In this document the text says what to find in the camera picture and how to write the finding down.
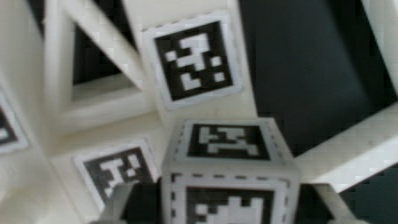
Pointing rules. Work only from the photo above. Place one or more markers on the white U-shaped obstacle fence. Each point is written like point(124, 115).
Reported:
point(359, 152)

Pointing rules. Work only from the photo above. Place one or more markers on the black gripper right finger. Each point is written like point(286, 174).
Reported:
point(322, 207)

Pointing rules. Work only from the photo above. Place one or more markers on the white chair backrest part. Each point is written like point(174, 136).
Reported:
point(82, 98)

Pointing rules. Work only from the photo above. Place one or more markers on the white chair leg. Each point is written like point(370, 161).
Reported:
point(229, 176)

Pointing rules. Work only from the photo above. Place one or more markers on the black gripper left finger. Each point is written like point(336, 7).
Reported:
point(132, 207)

